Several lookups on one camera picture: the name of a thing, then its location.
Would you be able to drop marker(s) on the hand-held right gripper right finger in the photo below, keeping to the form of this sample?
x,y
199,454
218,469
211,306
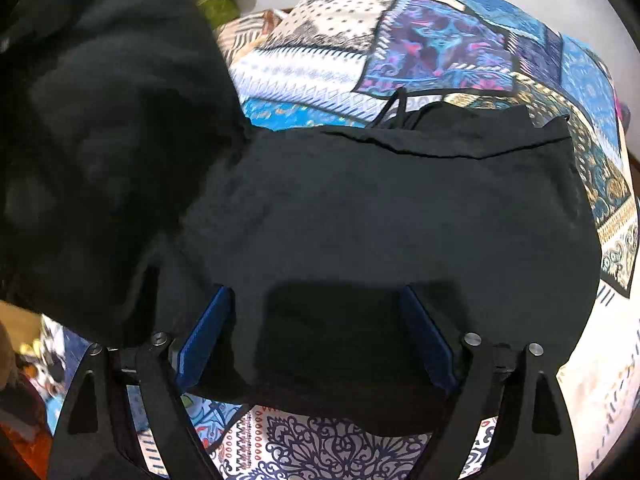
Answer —
x,y
425,335

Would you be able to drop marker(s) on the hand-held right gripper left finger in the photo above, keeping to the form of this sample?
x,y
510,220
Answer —
x,y
205,340

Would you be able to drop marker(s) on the large black garment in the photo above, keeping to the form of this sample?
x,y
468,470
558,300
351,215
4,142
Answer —
x,y
350,210

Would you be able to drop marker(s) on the patchwork printed bedspread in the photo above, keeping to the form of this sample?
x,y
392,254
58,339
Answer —
x,y
425,40

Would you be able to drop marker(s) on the green bag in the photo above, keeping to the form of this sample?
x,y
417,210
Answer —
x,y
217,2

